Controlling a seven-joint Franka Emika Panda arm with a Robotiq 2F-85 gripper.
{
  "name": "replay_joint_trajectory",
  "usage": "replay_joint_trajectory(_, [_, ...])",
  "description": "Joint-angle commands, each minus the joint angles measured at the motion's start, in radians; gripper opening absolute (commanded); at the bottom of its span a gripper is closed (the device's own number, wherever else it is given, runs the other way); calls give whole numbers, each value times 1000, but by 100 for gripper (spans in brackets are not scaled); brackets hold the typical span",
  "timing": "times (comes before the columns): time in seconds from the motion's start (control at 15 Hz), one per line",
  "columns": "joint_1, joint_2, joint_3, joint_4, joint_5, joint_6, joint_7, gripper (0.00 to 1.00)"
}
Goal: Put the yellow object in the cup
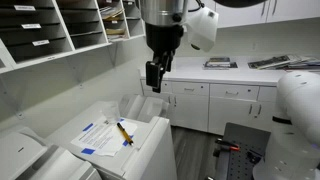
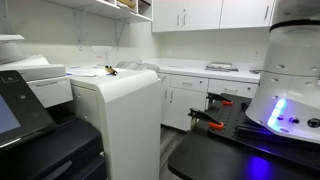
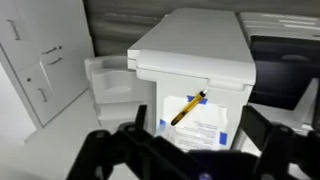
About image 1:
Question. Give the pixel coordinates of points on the yellow pen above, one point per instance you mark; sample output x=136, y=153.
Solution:
x=125, y=133

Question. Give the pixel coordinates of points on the blue tape strip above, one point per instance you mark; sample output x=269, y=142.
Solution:
x=88, y=127
x=88, y=151
x=127, y=141

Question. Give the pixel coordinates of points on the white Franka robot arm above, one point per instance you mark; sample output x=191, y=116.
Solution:
x=300, y=110

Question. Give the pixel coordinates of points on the printed white paper sheet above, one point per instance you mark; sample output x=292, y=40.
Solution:
x=100, y=138

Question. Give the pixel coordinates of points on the spread of magazines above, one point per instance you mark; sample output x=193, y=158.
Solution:
x=283, y=62

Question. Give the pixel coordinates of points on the black clamp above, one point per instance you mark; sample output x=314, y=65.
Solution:
x=254, y=156

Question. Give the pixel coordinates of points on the large white office printer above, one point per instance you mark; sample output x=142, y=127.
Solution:
x=150, y=153

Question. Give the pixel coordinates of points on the stack of dark books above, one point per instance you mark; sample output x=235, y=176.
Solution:
x=219, y=62

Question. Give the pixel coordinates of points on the small blue tape piece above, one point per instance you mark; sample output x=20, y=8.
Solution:
x=121, y=119

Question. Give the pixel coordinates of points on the white shelf label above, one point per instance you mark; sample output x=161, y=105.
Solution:
x=40, y=42
x=24, y=7
x=31, y=26

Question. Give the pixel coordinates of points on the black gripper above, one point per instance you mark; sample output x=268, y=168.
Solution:
x=164, y=36

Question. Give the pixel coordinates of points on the white printer with grey tray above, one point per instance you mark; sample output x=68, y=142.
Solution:
x=33, y=160

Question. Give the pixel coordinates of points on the red and black tool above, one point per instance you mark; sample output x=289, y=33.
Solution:
x=227, y=144

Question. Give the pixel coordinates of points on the white counter base cabinet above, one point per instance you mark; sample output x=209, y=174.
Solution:
x=200, y=106

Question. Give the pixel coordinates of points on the yellow envelopes in sorter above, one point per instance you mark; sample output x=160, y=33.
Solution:
x=115, y=31

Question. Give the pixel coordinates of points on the clear plastic cup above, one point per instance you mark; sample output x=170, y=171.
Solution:
x=111, y=111

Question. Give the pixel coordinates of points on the stack of papers in sorter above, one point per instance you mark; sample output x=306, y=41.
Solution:
x=111, y=12

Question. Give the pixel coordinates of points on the black perforated metal table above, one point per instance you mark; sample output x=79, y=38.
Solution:
x=246, y=133

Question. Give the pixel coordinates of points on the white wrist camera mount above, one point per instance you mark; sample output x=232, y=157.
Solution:
x=203, y=28

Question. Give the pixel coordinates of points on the white mail sorter shelf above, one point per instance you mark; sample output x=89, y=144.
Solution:
x=66, y=46

